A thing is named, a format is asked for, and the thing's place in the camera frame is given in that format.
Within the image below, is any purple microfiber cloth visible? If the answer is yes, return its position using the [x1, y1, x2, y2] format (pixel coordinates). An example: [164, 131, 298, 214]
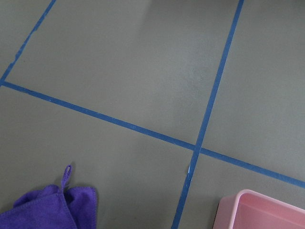
[0, 165, 97, 229]

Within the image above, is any pink plastic bin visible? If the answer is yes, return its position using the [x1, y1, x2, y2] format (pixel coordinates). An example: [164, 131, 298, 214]
[213, 189, 305, 229]

